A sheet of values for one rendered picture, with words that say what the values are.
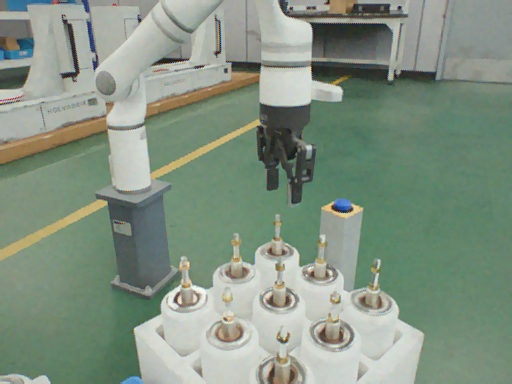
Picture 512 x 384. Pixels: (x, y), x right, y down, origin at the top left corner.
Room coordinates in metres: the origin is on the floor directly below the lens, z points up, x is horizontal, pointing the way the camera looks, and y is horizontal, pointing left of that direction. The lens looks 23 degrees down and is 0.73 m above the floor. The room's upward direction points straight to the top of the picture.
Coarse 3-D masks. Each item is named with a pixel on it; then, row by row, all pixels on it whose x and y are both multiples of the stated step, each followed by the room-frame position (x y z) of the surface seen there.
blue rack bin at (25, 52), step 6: (18, 42) 5.47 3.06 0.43; (24, 42) 5.43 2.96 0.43; (0, 48) 5.09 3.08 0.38; (24, 48) 5.43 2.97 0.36; (30, 48) 5.39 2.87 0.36; (6, 54) 5.06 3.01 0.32; (12, 54) 5.06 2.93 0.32; (18, 54) 5.13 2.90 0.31; (24, 54) 5.20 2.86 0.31; (30, 54) 5.28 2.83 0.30
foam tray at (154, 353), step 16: (160, 320) 0.62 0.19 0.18; (144, 336) 0.58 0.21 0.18; (160, 336) 0.58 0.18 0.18; (400, 336) 0.59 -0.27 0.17; (416, 336) 0.58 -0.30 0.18; (144, 352) 0.58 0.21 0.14; (160, 352) 0.54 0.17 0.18; (400, 352) 0.54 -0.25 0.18; (416, 352) 0.57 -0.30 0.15; (144, 368) 0.58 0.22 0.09; (160, 368) 0.53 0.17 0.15; (176, 368) 0.50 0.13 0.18; (192, 368) 0.51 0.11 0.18; (368, 368) 0.51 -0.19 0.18; (384, 368) 0.50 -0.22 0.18; (400, 368) 0.53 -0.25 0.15; (416, 368) 0.58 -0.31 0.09
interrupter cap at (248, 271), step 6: (228, 264) 0.71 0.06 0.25; (246, 264) 0.71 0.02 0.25; (222, 270) 0.69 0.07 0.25; (228, 270) 0.69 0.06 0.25; (246, 270) 0.69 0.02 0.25; (252, 270) 0.69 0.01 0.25; (222, 276) 0.66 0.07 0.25; (228, 276) 0.67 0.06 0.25; (234, 276) 0.67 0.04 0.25; (240, 276) 0.67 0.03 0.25; (246, 276) 0.66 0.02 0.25; (252, 276) 0.66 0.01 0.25; (228, 282) 0.65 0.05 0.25; (234, 282) 0.64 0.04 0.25; (240, 282) 0.64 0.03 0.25; (246, 282) 0.65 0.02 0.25
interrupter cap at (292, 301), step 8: (272, 288) 0.63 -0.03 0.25; (288, 288) 0.62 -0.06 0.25; (264, 296) 0.60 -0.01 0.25; (272, 296) 0.61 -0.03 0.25; (288, 296) 0.60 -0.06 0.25; (296, 296) 0.60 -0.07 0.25; (264, 304) 0.58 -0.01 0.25; (272, 304) 0.58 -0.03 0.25; (288, 304) 0.58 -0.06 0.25; (296, 304) 0.58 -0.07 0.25; (272, 312) 0.56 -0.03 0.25; (280, 312) 0.56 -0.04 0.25; (288, 312) 0.56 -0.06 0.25
